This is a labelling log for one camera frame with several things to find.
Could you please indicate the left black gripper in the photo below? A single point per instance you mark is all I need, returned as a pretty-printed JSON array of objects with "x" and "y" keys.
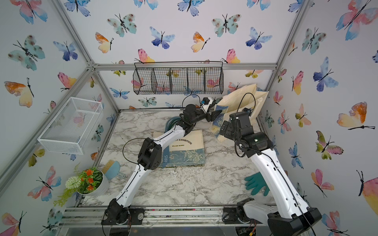
[{"x": 210, "y": 116}]

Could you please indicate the cream bag green handles floral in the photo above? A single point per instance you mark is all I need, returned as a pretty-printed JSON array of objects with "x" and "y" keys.
[{"x": 171, "y": 123}]

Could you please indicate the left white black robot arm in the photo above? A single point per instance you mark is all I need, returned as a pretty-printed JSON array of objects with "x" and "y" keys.
[{"x": 150, "y": 156}]

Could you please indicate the aluminium front rail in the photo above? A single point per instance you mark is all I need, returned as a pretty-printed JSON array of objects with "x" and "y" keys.
[{"x": 159, "y": 216}]

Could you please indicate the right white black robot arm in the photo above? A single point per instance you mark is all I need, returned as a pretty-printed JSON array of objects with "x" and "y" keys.
[{"x": 292, "y": 215}]

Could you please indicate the white mesh wall basket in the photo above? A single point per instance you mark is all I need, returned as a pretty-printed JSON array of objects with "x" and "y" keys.
[{"x": 71, "y": 126}]

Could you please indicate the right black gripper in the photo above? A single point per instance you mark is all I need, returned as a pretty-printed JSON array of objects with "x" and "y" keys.
[{"x": 229, "y": 134}]

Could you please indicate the green rubber glove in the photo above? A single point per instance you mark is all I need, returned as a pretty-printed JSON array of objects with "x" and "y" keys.
[{"x": 255, "y": 183}]

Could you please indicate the cream bag starry night print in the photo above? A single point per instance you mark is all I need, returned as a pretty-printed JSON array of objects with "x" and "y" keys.
[{"x": 249, "y": 97}]

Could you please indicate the cream bag blue floral pattern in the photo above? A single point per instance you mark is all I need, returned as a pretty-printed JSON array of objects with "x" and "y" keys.
[{"x": 185, "y": 152}]

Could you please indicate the potted plant orange flowers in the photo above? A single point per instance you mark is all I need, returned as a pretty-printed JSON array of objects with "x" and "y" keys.
[{"x": 89, "y": 182}]

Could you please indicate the black wire wall basket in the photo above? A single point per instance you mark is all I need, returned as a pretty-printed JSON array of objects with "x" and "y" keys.
[{"x": 204, "y": 77}]

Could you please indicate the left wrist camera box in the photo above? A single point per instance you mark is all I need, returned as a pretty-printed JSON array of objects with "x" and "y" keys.
[{"x": 206, "y": 104}]

